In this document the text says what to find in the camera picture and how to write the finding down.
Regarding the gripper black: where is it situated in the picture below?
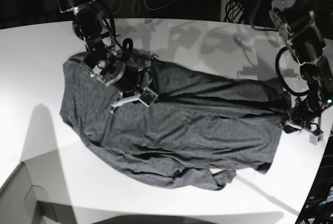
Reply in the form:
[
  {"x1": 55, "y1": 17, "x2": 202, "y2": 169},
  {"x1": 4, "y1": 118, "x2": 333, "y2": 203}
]
[
  {"x1": 109, "y1": 54, "x2": 158, "y2": 114},
  {"x1": 280, "y1": 99, "x2": 323, "y2": 135}
]

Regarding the dark grey t-shirt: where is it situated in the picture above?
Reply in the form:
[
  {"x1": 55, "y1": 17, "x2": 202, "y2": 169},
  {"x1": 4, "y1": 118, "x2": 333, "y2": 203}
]
[{"x1": 60, "y1": 54, "x2": 290, "y2": 191}]

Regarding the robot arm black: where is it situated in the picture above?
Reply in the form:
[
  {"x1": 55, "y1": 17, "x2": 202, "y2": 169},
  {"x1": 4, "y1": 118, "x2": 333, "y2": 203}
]
[
  {"x1": 57, "y1": 0, "x2": 158, "y2": 111},
  {"x1": 269, "y1": 0, "x2": 332, "y2": 136}
]

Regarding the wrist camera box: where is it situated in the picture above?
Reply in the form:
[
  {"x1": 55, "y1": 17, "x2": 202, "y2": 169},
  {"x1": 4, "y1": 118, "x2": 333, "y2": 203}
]
[
  {"x1": 310, "y1": 133, "x2": 323, "y2": 146},
  {"x1": 139, "y1": 87, "x2": 158, "y2": 107}
]

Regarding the black cable bundle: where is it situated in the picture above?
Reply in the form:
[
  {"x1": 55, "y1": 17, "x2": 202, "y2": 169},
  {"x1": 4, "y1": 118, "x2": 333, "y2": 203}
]
[{"x1": 224, "y1": 0, "x2": 245, "y2": 24}]

